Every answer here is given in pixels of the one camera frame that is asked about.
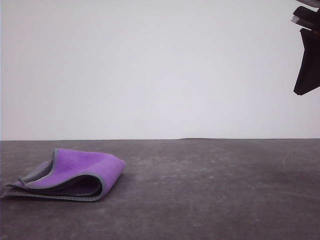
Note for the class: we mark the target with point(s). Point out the grey table cloth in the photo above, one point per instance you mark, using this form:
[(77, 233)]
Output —
[(212, 195)]

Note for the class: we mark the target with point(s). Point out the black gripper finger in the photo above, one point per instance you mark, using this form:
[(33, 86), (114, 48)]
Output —
[(308, 65)]

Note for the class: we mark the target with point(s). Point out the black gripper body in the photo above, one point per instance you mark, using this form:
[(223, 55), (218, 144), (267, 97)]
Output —
[(308, 16)]

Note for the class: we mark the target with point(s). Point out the purple towel with grey hem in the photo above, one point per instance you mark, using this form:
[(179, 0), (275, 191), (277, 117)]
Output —
[(75, 172)]

